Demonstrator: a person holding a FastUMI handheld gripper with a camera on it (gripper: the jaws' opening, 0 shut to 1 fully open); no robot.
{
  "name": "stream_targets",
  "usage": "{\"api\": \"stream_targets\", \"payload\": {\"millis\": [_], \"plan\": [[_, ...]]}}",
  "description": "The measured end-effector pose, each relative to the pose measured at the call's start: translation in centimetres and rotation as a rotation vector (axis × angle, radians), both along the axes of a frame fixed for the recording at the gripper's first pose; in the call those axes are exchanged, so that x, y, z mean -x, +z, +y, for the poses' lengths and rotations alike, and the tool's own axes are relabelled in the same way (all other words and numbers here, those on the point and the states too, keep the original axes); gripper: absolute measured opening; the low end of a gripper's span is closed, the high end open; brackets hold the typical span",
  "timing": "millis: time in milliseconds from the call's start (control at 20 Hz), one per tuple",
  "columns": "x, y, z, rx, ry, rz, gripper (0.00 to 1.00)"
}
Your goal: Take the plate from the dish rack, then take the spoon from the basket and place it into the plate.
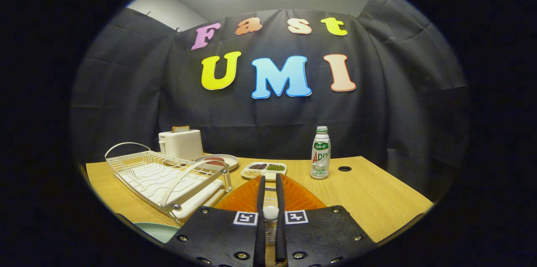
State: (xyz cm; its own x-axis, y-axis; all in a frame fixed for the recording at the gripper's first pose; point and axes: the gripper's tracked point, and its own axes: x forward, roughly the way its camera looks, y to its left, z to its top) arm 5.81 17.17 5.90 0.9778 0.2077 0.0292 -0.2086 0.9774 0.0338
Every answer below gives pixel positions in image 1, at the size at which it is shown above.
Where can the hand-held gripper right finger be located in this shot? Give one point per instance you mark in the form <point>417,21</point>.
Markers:
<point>280,200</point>

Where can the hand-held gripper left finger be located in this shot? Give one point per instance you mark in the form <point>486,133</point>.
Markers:
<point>260,200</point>

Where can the pale green plate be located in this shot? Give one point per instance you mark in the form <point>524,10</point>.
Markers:
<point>157,232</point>

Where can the beige round plate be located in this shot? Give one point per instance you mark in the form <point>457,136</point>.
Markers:
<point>231,160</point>

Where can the pile of yellow beans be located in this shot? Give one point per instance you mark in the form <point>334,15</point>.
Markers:
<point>251,173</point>

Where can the white divided tray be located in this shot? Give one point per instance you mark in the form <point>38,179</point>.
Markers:
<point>264,172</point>

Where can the pile of green beans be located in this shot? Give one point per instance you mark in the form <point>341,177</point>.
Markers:
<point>276,167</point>

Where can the pile of dark beans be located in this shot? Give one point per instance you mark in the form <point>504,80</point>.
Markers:
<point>258,166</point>

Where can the red meat slice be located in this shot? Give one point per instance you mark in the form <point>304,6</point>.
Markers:
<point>216,163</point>
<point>215,159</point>

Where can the white drip tray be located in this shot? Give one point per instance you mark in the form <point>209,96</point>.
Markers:
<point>201,200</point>

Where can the white green drink bottle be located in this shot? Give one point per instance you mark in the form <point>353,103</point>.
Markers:
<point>320,154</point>

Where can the black backdrop cloth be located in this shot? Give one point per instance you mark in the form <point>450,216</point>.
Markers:
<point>251,116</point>

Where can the white toaster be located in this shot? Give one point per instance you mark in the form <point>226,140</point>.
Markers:
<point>182,145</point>

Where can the toast slice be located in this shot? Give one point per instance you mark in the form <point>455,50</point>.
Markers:
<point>181,129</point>

